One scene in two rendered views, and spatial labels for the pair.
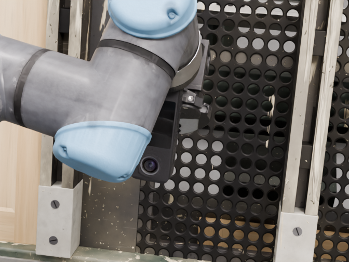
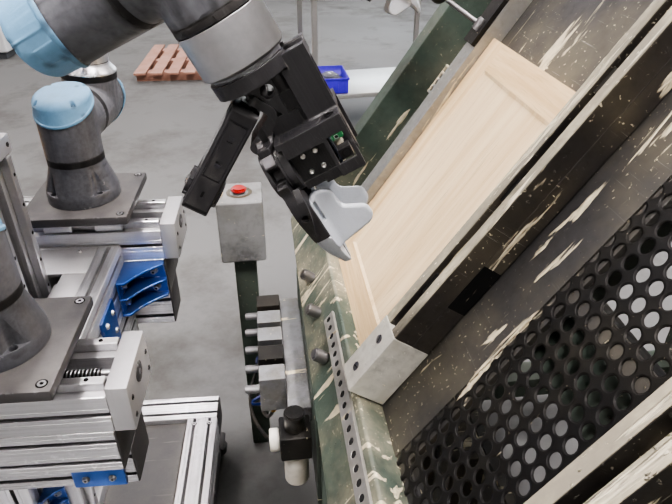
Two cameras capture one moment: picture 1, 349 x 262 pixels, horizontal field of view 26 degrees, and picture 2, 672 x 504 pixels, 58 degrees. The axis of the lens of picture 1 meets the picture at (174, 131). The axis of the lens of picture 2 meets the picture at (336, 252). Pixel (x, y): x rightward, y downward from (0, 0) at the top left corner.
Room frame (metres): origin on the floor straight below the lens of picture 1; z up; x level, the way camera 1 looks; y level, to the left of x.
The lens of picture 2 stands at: (0.54, -0.50, 1.64)
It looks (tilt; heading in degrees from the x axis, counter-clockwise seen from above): 32 degrees down; 75
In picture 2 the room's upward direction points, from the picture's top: straight up
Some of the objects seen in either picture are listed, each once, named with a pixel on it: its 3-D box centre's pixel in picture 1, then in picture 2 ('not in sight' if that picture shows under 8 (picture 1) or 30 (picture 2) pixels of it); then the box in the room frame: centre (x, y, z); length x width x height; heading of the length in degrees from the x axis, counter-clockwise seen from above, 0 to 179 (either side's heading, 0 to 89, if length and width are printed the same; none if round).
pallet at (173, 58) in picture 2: not in sight; (181, 62); (0.66, 5.76, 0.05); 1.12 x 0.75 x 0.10; 77
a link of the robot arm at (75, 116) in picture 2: not in sight; (68, 120); (0.32, 0.80, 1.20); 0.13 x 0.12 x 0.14; 73
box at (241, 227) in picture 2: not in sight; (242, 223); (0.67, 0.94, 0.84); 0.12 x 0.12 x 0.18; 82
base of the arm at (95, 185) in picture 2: not in sight; (80, 173); (0.32, 0.80, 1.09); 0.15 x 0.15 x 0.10
